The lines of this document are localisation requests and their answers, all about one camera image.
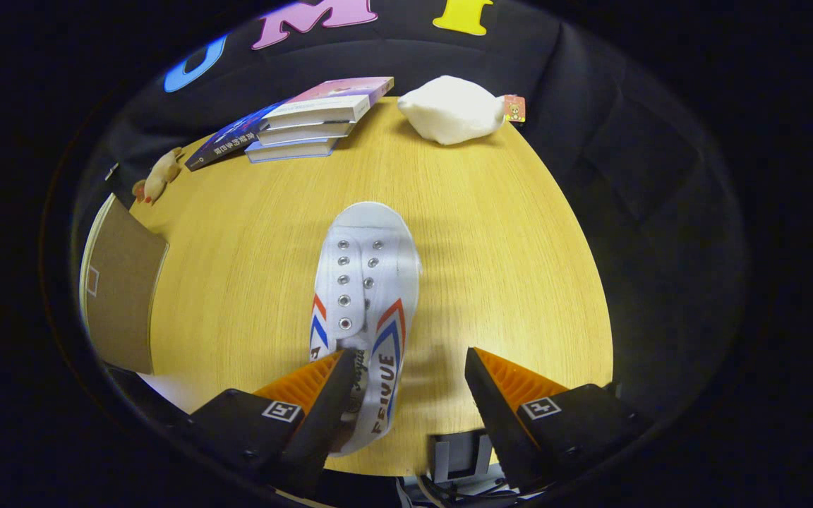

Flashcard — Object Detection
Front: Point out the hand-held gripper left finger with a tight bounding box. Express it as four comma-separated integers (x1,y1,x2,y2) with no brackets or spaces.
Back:
188,348,359,498

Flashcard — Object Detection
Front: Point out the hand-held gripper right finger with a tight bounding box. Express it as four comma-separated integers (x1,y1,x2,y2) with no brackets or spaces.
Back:
464,346,651,495

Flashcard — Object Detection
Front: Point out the white canvas shoe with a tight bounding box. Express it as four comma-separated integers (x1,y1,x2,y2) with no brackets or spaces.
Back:
308,201,423,458

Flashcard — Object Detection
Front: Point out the beige fabric storage box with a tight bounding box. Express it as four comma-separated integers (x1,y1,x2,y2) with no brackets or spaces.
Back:
79,192,170,376

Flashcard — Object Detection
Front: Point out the grey metal device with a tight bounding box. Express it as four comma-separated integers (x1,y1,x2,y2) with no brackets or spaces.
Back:
426,430,499,484

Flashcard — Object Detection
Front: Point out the light blue cover book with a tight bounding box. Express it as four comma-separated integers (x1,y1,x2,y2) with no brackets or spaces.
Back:
245,136,340,164

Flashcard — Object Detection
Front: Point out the thick paperback book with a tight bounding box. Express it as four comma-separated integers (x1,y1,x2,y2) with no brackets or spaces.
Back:
256,119,358,147

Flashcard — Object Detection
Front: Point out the brown plush toy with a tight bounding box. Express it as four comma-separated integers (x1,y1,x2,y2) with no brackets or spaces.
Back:
131,147,186,206

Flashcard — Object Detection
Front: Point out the dark blue cover book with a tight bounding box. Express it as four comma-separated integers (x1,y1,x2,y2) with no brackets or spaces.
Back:
185,101,287,172

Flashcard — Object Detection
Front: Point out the white plush toy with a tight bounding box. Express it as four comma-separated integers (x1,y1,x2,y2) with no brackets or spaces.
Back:
397,75,527,147

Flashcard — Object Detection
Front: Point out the pink cover book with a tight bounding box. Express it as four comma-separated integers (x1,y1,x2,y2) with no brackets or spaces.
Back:
263,76,395,131

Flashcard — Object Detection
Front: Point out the bundle of dark cables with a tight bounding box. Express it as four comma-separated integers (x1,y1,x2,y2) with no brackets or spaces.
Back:
396,476,520,507

